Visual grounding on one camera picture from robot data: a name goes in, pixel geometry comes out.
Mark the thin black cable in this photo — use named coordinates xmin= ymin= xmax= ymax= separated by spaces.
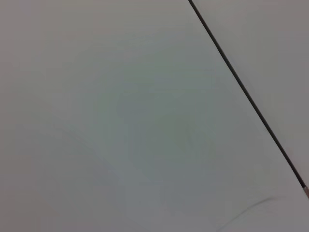
xmin=187 ymin=0 xmax=309 ymax=194

